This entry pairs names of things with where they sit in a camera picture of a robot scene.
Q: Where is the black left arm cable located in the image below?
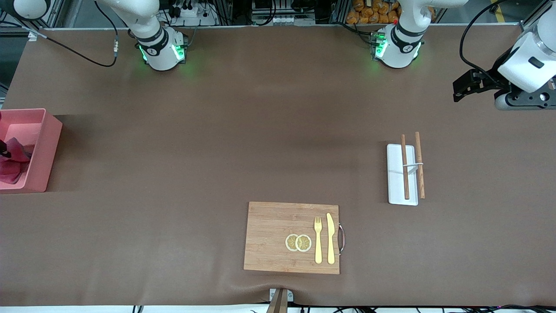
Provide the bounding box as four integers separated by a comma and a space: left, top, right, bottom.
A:
459, 0, 522, 90

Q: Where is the yellow knife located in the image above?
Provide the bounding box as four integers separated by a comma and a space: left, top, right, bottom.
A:
326, 213, 336, 265

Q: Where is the wooden cutting board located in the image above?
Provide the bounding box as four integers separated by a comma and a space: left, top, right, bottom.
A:
243, 201, 346, 275

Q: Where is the red cloth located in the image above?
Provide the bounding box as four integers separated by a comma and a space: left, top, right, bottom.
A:
0, 138, 33, 185

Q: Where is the brown table mat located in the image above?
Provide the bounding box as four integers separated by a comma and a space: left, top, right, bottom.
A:
0, 24, 556, 307

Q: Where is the orange snack pile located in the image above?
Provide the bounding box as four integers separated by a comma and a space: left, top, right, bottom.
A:
346, 0, 400, 24

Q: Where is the yellow fork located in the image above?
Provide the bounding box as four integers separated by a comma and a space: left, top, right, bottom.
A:
314, 216, 323, 264

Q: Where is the white connector strip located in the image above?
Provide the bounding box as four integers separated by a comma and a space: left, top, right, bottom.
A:
252, 14, 315, 27

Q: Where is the grey clamp bracket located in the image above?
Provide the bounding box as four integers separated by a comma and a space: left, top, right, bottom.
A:
268, 288, 294, 303

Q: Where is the white power strip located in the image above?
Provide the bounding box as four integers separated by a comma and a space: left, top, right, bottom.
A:
169, 0, 218, 27

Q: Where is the pink plastic box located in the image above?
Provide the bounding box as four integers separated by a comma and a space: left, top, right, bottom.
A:
0, 108, 63, 193

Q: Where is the brown wooden pole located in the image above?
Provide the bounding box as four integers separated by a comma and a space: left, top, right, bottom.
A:
266, 289, 288, 313

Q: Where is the white rectangular tray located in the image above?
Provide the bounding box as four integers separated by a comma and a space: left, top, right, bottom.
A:
387, 143, 419, 206

